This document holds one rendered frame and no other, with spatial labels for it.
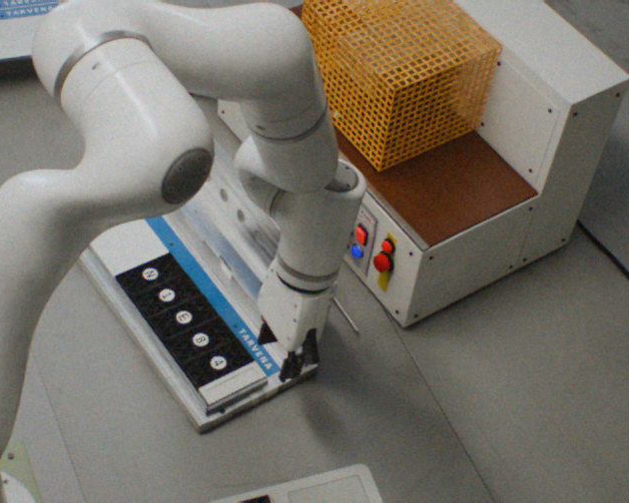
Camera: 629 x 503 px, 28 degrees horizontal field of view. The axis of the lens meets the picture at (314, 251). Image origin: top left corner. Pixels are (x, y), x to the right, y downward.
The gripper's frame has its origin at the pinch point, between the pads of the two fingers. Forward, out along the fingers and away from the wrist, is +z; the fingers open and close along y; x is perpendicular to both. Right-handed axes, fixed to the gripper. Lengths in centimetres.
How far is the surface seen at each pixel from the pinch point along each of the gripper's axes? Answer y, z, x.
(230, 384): -6.2, 13.1, -2.2
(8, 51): -80, 4, -12
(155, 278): -28.4, 12.0, -4.9
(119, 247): -37.5, 13.1, -7.2
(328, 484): 13.2, 15.1, 4.6
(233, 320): -17.2, 12.4, 3.4
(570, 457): 23.2, 10.5, 39.4
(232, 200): -28.4, -2.1, 5.5
